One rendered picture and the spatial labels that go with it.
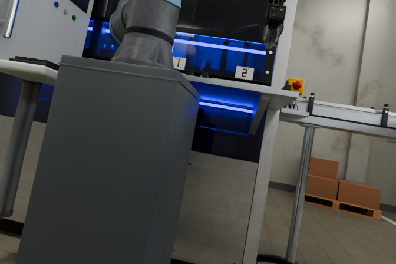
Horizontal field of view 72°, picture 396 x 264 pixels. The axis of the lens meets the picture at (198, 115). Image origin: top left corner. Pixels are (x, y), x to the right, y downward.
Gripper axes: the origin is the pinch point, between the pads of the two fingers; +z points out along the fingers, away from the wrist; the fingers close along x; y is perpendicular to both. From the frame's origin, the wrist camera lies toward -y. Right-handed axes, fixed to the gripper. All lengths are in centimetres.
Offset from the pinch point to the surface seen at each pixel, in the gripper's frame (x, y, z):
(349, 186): 171, -305, 71
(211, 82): -18.7, 16.1, 21.2
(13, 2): -85, 31, 8
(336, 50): 160, -403, -161
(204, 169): -18, -24, 55
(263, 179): 10, -24, 55
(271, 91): 1.9, 16.1, 21.2
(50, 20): -89, 7, 4
